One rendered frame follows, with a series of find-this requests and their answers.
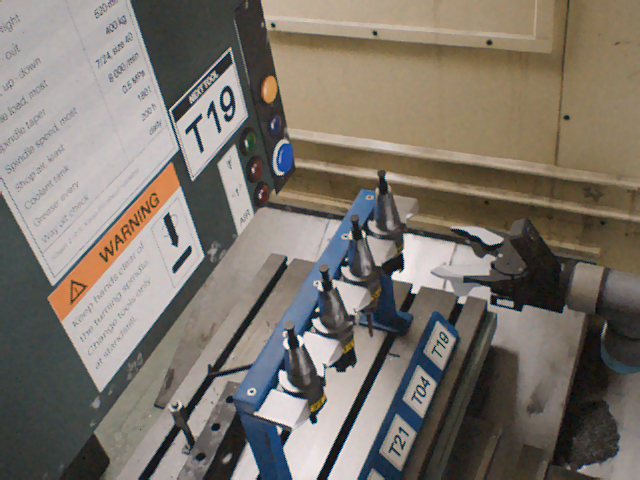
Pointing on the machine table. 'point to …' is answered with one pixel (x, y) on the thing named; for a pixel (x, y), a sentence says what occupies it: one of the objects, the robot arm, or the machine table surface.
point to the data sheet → (75, 121)
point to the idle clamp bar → (202, 453)
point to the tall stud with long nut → (182, 422)
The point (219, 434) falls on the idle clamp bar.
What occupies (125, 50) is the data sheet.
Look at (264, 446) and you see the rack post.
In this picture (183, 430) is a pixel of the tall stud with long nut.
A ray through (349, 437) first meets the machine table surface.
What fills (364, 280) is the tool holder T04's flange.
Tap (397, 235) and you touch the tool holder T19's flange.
